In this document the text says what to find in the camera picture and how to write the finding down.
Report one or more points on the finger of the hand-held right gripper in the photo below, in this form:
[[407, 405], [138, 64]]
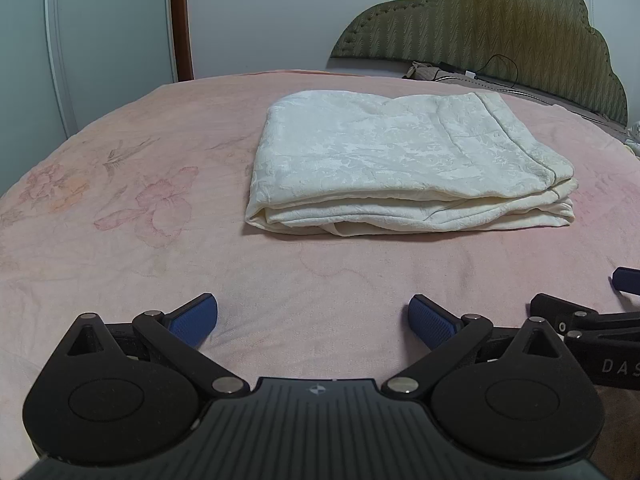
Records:
[[627, 280], [555, 307]]

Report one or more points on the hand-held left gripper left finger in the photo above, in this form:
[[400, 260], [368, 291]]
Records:
[[192, 317]]

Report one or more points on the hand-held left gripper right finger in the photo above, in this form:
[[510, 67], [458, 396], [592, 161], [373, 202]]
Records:
[[432, 317]]

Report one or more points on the cream blanket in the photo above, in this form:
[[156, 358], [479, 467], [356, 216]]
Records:
[[390, 160]]

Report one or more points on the pink floral blanket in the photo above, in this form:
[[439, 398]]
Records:
[[325, 270]]

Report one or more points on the white pillow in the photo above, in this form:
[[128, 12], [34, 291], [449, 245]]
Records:
[[634, 137]]

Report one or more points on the white flower-print wardrobe door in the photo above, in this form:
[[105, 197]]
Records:
[[110, 35]]

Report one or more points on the green padded headboard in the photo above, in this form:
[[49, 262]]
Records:
[[475, 20]]

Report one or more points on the wooden door frame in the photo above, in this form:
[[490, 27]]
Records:
[[181, 15]]

